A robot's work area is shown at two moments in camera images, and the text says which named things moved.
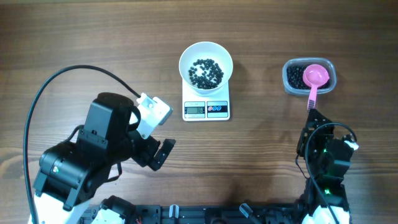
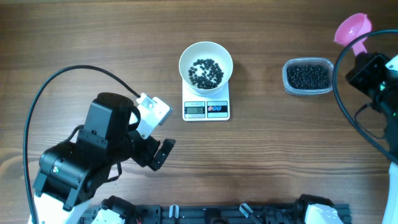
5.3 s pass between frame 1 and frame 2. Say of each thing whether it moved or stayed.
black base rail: stayed
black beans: stayed
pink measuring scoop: moved
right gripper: moved
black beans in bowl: stayed
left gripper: stayed
